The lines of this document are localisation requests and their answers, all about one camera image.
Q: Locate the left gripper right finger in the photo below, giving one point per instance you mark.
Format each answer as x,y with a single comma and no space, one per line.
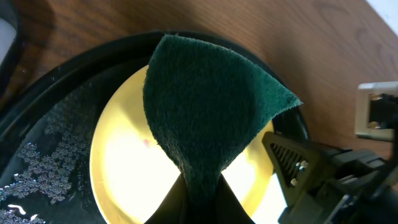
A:
228,208

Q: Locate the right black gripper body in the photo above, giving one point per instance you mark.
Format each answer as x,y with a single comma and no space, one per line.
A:
358,190

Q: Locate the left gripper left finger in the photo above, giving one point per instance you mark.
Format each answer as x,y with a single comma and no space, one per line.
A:
173,209

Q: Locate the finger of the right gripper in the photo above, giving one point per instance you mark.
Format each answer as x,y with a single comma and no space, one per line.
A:
301,165

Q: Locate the yellow plate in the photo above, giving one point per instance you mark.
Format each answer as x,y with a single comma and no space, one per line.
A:
131,175

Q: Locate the green yellow sponge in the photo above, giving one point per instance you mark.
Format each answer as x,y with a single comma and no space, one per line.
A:
204,104

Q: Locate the round black serving tray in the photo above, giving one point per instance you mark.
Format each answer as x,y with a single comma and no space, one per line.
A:
48,146

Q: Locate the black rectangular sponge tray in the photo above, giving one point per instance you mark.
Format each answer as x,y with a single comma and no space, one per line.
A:
11,44

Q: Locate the light blue plate right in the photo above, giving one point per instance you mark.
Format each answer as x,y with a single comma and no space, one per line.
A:
272,204

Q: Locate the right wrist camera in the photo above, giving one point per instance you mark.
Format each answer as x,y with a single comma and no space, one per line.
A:
376,110

